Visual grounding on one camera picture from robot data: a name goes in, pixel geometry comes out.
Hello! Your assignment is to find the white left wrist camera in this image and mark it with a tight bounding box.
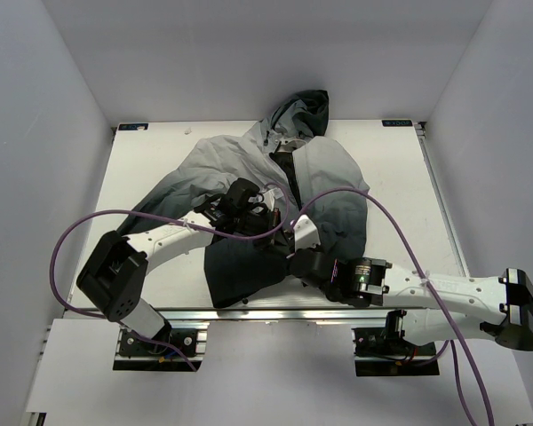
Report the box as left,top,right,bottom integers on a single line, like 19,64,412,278
262,186,284,210

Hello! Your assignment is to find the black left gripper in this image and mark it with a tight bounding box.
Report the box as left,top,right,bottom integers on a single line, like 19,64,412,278
235,208,290,257

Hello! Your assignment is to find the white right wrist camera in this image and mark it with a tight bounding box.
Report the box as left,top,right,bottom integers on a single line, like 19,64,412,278
292,215,321,253

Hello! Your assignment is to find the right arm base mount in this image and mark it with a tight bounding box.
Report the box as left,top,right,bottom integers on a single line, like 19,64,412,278
353,310,440,377

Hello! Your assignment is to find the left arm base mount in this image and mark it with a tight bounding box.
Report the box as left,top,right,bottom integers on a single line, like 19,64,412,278
112,319,210,373

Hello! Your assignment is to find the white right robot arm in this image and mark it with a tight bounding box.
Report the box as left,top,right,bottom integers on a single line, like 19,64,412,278
290,248,533,354

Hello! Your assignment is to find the blue right corner label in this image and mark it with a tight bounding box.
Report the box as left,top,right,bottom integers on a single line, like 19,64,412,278
381,119,413,127

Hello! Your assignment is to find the grey black gradient jacket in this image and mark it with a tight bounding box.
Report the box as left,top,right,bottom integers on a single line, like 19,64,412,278
115,90,369,310

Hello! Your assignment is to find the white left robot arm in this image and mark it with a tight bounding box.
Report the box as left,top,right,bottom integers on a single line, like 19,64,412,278
76,178,282,354

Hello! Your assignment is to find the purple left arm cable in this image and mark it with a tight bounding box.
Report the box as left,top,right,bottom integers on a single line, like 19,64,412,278
48,181,294,372

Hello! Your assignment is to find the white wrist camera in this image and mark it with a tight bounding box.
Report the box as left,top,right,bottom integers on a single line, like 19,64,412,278
292,215,321,253
262,186,284,210

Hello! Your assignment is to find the blue left corner label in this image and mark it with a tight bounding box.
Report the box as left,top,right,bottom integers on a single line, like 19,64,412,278
117,122,148,131

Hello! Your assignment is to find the blue corner label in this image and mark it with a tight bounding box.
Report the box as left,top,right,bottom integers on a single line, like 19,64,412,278
117,122,148,131
381,119,413,127

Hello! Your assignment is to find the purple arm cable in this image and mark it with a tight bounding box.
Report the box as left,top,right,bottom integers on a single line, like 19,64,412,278
48,181,294,372
288,187,495,426

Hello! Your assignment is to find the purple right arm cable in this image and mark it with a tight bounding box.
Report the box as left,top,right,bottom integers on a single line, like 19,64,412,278
288,187,495,426

